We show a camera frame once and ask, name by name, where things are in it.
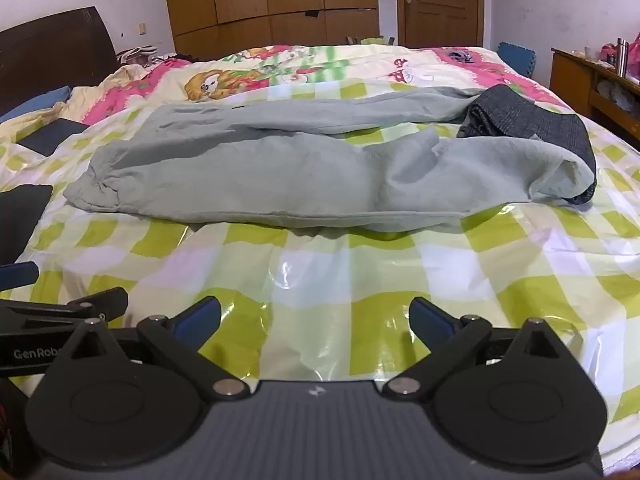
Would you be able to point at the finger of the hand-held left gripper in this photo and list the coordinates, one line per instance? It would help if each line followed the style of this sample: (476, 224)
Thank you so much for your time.
(17, 276)
(50, 315)

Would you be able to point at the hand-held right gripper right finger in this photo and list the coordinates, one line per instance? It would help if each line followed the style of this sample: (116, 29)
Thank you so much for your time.
(429, 317)

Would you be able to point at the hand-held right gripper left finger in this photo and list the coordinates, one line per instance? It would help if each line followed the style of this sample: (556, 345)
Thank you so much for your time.
(200, 316)

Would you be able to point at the light grey pants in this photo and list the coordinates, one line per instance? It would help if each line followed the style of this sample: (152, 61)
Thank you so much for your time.
(300, 180)

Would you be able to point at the dark grey folded pants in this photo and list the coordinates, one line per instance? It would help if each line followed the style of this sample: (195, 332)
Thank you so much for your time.
(525, 115)

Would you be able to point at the black cloth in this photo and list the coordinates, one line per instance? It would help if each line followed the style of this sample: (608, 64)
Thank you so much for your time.
(22, 222)

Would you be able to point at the dark cloth on bed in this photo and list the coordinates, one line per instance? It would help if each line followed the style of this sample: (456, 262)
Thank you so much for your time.
(50, 137)

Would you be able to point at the blue pillow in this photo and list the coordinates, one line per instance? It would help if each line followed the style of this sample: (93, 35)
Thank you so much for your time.
(35, 102)

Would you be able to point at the dark wooden headboard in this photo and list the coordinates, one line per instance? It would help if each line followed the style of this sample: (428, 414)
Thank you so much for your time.
(55, 55)

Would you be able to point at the cartoon print bed sheet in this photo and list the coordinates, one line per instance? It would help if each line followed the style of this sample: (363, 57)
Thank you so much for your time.
(225, 80)

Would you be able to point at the pile of clothes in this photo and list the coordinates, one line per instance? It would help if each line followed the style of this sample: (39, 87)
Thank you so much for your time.
(137, 55)

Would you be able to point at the blue foam mat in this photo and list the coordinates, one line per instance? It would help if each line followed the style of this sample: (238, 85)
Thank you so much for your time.
(517, 60)

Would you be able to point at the wooden desk shelf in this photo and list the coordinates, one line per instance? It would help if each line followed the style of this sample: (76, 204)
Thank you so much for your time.
(570, 77)

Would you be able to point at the white cup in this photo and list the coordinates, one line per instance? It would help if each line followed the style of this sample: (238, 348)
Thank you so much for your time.
(588, 53)

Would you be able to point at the wooden door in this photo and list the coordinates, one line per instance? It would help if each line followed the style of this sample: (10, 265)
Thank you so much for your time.
(440, 0)

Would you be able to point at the steel thermos bottle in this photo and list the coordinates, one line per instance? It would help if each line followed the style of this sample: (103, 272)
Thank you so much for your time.
(622, 57)

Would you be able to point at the pink bag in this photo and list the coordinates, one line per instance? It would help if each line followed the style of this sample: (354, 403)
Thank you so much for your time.
(635, 50)

